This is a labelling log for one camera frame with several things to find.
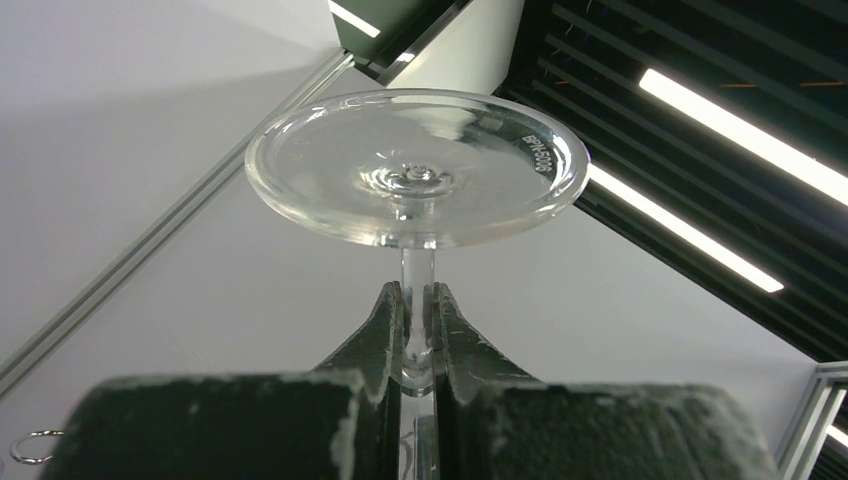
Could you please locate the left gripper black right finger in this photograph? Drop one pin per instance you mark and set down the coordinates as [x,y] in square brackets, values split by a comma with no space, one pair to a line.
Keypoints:
[496,421]

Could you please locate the clear wine glass low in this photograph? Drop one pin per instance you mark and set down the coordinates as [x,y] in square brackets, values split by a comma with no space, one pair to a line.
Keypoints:
[417,170]

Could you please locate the chrome wine glass rack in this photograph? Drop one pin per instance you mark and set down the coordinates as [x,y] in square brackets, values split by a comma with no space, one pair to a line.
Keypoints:
[34,448]

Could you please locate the left gripper clear left finger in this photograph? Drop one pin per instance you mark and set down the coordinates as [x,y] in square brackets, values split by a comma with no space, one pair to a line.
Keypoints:
[339,420]

